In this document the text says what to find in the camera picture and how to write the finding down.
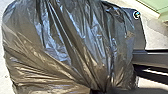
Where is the dark grey robot torso link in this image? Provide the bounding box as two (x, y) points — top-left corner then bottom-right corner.
(131, 49), (168, 84)

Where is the green framed glass door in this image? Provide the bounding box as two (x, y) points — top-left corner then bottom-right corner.
(136, 0), (168, 16)

